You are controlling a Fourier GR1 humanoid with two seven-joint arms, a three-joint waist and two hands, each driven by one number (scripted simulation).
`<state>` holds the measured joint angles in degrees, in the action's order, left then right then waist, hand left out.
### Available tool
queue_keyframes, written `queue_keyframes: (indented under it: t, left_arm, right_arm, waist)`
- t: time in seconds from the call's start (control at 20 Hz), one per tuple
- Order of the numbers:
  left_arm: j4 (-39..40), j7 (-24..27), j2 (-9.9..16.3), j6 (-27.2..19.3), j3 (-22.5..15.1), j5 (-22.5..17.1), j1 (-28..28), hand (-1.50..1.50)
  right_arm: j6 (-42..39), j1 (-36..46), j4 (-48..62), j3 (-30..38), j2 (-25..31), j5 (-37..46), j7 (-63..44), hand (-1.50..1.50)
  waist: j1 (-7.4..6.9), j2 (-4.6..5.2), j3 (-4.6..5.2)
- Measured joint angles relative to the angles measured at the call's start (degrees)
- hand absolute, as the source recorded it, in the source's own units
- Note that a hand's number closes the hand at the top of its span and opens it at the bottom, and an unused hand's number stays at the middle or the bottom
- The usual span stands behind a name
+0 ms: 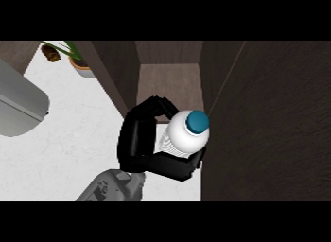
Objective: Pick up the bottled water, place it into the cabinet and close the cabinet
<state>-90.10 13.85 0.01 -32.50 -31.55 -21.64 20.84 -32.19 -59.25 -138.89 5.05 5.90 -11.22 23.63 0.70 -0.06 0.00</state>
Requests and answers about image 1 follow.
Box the dark brown cabinet door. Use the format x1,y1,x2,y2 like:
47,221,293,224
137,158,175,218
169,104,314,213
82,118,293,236
199,40,331,202

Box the brown wooden cabinet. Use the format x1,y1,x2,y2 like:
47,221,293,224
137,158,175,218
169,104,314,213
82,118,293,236
70,40,245,125

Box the green potted plant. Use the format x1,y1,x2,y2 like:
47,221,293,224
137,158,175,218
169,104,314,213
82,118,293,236
39,40,97,79

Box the white bottle with blue cap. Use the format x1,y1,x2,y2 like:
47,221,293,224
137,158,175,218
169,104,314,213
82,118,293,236
153,109,212,159

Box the small brown object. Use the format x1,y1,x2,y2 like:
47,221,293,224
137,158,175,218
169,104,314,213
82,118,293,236
38,43,63,63

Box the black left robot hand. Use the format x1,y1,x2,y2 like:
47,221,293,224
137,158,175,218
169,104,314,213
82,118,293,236
115,95,208,182

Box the brown wooden panel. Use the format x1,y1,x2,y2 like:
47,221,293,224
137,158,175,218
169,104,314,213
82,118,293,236
0,40,42,77

